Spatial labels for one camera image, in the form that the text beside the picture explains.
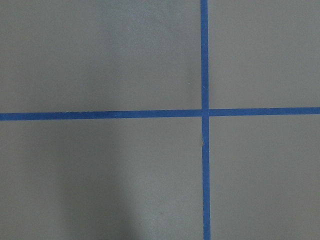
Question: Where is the horizontal blue tape line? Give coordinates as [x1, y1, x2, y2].
[0, 107, 320, 121]

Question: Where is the vertical blue tape line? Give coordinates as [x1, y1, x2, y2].
[200, 0, 211, 240]

